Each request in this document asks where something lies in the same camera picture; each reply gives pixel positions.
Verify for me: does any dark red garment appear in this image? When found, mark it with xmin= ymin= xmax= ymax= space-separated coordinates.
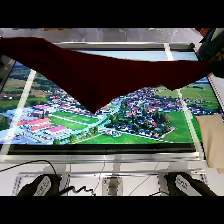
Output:
xmin=0 ymin=36 xmax=215 ymax=114

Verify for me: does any tan garment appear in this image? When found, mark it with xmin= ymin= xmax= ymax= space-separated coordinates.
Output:
xmin=195 ymin=113 xmax=224 ymax=175

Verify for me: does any silver frame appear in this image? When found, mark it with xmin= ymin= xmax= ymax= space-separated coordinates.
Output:
xmin=0 ymin=41 xmax=210 ymax=197

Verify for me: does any black cable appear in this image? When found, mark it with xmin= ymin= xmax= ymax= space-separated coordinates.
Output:
xmin=59 ymin=185 xmax=98 ymax=197
xmin=0 ymin=159 xmax=60 ymax=176

